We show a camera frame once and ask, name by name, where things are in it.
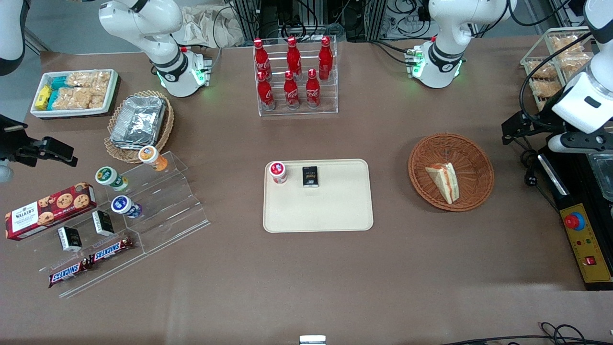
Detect aluminium foil container stack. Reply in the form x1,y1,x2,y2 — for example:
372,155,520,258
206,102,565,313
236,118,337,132
110,95,167,148

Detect beige cloth bag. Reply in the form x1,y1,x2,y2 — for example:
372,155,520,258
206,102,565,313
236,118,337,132
173,4,246,49

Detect clear rice cracker pack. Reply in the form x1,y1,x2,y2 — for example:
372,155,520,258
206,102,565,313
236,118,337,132
66,70,112,90
54,87,92,110
89,86,108,109

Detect clear acrylic bottle rack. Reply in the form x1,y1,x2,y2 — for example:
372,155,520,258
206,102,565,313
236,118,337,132
253,35,339,117

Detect triangular sandwich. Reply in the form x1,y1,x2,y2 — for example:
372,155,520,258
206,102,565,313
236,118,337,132
425,162,460,205

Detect small bottle blue label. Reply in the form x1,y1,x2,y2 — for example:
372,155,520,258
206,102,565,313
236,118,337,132
111,195,143,219

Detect small bottle orange label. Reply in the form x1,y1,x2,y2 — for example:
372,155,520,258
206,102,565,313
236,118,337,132
138,146,169,172

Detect red emergency stop button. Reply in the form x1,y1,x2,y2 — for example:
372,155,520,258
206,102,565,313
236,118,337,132
564,210,586,232

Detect beige plastic serving tray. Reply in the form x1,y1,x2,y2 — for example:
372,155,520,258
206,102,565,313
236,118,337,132
262,159,375,234

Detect small bottle green label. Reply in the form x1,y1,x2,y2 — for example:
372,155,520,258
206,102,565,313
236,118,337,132
95,166,129,192

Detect clear acrylic stepped stand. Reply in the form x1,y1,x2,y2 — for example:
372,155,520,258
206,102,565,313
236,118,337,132
18,150,211,299

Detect red Walkers cookie box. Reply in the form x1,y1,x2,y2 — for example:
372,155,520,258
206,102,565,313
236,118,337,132
4,182,97,241

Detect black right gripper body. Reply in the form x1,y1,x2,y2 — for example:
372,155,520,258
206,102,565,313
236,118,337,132
0,114,31,163

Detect black equipment rack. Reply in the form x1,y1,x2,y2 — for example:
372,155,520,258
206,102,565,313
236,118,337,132
229,0,389,43

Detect light oval wicker tray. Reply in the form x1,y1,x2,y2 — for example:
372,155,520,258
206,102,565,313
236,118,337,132
104,90,175,164

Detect white rectangular snack bin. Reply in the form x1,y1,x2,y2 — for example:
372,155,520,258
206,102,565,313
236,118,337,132
30,69,119,119

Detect yellow control panel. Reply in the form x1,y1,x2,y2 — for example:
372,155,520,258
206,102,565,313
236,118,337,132
560,203,613,284

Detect black floor cables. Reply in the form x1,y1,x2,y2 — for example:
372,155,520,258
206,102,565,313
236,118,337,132
440,322,613,345

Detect yellow snack packet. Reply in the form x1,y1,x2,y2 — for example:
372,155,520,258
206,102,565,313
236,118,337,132
34,85,53,110

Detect red cola bottle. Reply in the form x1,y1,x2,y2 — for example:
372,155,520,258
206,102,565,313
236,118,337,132
283,70,301,110
286,36,303,80
305,69,322,109
256,71,276,112
253,38,273,81
318,36,334,81

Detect steel appliance pan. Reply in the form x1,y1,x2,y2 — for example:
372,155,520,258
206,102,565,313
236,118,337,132
588,154,613,202

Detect Snickers chocolate bar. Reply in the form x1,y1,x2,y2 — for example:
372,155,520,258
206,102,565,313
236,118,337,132
88,237,135,265
47,261,92,288

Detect brown round wicker basket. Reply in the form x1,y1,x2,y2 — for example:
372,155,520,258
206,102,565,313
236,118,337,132
408,133,495,212

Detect black countertop appliance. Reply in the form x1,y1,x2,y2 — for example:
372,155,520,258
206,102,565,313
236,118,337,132
537,143,613,291

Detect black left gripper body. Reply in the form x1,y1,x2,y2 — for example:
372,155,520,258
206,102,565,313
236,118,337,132
524,114,559,140

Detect white wire shelf rack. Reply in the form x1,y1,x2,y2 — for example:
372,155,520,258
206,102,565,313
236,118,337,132
520,26,600,114

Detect black appliance power cable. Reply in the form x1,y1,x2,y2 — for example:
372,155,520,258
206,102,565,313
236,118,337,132
520,137,562,212

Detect small bottle red label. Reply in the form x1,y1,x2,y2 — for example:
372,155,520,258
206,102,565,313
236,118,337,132
269,161,288,185

